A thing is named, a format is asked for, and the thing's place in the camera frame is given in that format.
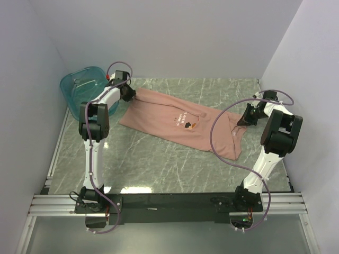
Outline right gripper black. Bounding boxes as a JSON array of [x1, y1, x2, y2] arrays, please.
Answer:
[[237, 103, 269, 126]]

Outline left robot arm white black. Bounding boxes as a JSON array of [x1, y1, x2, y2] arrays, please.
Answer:
[[77, 70, 136, 213]]

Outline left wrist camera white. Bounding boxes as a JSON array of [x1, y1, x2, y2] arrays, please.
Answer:
[[106, 72, 115, 81]]

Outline pink t shirt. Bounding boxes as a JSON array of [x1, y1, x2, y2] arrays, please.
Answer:
[[119, 88, 246, 160]]

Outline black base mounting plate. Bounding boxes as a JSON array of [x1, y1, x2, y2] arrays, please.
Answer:
[[75, 192, 263, 225]]

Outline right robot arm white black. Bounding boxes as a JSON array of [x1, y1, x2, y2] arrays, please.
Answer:
[[232, 90, 303, 211]]

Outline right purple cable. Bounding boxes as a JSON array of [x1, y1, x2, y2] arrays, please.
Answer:
[[210, 89, 295, 232]]

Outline teal plastic basin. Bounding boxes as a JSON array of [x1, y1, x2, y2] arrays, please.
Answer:
[[60, 66, 108, 121]]

